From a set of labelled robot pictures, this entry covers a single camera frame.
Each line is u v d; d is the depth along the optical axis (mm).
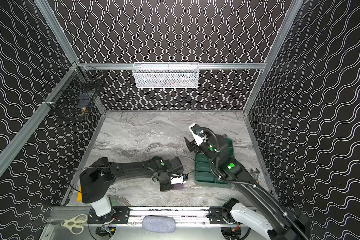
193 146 616
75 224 717
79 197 796
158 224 702
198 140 592
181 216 762
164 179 697
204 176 880
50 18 727
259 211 553
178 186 735
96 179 487
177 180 735
